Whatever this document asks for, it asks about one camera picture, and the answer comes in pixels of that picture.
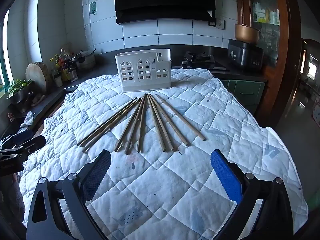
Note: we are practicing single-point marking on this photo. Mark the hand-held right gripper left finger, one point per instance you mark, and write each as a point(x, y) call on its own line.
point(100, 170)

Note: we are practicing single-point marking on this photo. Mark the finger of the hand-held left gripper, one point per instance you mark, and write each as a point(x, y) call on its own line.
point(23, 134)
point(35, 142)

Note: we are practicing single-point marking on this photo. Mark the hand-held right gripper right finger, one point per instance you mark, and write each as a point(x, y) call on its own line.
point(225, 177)

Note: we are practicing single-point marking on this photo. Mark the white plastic utensil holder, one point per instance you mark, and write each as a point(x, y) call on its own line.
point(150, 86)

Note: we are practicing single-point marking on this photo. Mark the person's left forearm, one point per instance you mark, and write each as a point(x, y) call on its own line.
point(12, 195)

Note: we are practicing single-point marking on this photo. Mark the white dish towel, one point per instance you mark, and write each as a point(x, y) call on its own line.
point(28, 120)

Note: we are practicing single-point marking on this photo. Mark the metal bowl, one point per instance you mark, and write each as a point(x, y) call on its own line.
point(18, 98)

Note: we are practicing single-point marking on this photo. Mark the ginger root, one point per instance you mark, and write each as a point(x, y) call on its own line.
point(37, 100)

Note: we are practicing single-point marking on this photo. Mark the round wooden cutting board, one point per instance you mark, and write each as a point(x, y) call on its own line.
point(37, 75)

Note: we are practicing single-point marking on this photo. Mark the white quilted blanket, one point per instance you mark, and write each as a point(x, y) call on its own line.
point(162, 180)

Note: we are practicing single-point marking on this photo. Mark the small white jar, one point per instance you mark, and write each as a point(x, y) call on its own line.
point(58, 82)

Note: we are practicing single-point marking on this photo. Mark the oil bottle yellow cap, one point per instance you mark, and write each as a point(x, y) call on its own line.
point(54, 68)

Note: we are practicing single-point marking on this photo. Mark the yellow label jar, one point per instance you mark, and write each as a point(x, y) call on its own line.
point(66, 75)

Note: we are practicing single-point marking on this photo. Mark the clear glass jar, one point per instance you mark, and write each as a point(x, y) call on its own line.
point(74, 75)

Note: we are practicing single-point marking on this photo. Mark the dark sauce bottle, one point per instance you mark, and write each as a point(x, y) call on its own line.
point(65, 60)

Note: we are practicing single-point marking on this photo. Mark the window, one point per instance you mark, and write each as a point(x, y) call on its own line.
point(5, 50)

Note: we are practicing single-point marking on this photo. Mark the green base cabinet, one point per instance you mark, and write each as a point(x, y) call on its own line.
point(247, 90)

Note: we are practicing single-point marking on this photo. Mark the metal pot with lid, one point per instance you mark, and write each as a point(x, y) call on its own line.
point(85, 58)

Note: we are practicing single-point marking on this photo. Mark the black stove knob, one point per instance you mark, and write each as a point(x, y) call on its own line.
point(184, 64)

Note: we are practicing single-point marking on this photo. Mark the black gas stove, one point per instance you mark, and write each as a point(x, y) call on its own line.
point(200, 57)

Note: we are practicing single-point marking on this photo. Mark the black rice cooker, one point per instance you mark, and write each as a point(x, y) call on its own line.
point(240, 55)

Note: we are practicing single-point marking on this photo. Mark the copper-coloured cooker pot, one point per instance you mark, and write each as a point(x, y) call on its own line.
point(246, 33)

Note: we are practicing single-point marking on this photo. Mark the wooden glass-door cabinet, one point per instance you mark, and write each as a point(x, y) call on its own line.
point(283, 30)

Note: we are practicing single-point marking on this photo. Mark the green white carton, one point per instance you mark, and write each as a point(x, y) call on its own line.
point(258, 13)

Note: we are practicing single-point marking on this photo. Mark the black range hood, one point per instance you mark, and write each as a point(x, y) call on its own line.
point(162, 0)

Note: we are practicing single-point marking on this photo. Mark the green wall hook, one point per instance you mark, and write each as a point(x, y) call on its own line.
point(92, 6)

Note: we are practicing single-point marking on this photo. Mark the white wall socket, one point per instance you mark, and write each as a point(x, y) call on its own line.
point(220, 24)

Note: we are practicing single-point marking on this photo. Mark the black wall switch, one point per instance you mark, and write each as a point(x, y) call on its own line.
point(212, 24)

